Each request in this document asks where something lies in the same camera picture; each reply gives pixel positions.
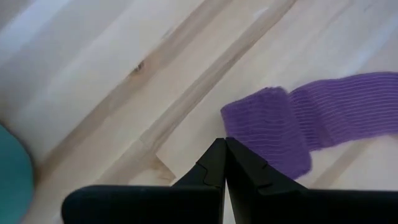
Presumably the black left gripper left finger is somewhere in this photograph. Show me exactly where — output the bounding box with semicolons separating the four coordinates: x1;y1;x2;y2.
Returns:
61;138;227;224

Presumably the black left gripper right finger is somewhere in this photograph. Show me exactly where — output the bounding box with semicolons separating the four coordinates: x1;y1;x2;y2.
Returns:
225;137;398;224

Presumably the purple bandage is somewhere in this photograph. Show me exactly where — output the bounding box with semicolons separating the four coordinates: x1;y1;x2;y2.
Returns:
220;71;398;180

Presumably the teal green bandage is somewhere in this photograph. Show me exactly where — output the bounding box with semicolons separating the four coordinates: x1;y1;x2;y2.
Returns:
0;124;35;224

